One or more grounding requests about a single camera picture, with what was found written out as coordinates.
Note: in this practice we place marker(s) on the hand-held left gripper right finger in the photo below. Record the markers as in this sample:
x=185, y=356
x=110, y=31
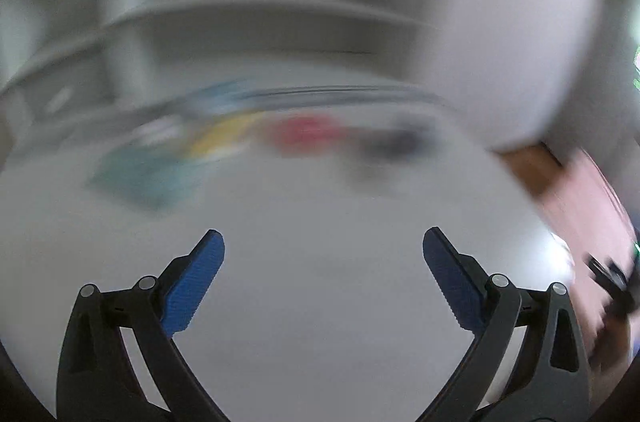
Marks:
x=452, y=284

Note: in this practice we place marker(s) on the white blue printed plastic bag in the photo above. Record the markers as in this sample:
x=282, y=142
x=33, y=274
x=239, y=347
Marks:
x=225, y=95

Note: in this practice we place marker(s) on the white desk shelf unit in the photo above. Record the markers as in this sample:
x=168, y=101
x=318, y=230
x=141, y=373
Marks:
x=250, y=22

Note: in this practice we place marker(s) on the pink bedding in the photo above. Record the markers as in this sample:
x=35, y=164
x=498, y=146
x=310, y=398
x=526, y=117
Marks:
x=585, y=212

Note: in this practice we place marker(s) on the teal packet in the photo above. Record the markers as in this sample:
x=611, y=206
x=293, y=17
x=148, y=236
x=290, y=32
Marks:
x=140, y=177

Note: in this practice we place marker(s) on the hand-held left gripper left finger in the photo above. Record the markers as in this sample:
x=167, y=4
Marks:
x=192, y=292

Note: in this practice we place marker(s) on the red plastic bowl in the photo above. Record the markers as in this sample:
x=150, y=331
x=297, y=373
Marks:
x=305, y=135

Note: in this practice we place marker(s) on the yellow pink carton box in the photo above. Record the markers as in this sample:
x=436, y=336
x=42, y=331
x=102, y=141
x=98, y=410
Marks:
x=220, y=137

